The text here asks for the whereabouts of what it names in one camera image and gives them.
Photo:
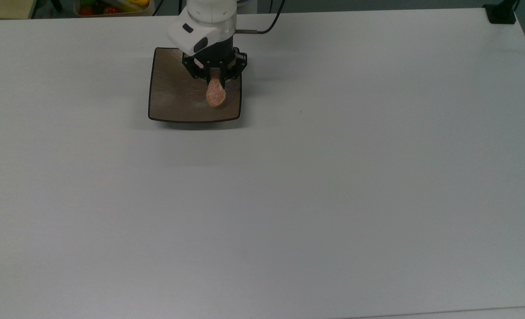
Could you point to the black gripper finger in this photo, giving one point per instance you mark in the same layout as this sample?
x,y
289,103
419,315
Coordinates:
x,y
235,68
198,71

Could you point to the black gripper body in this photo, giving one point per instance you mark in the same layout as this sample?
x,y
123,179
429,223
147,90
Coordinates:
x,y
220,53

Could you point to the orange speckled bread loaf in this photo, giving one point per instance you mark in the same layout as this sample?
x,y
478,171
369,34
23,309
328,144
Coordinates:
x,y
216,94

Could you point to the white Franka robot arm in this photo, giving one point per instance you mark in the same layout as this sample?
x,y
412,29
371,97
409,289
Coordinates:
x,y
205,22

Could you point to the square brown ceramic plate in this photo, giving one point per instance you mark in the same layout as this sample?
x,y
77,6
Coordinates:
x,y
174,95

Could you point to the yellow toy fruit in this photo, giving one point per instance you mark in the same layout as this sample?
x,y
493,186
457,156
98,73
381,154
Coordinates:
x,y
139,2

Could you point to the beige box of toy fruit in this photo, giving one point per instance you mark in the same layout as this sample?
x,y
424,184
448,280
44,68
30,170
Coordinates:
x,y
114,12

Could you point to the red toy tomato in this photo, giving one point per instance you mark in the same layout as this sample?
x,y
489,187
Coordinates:
x,y
111,9
86,11

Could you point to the green toy fruit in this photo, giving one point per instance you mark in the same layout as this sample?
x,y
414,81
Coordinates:
x,y
88,2

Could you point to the black stand leg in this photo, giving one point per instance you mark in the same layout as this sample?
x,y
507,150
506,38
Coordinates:
x,y
57,4

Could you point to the beige wooden board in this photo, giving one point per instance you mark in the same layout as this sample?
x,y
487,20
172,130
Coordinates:
x,y
5,9

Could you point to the black table clamp mount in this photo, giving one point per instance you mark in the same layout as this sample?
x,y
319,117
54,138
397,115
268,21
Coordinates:
x,y
500,13

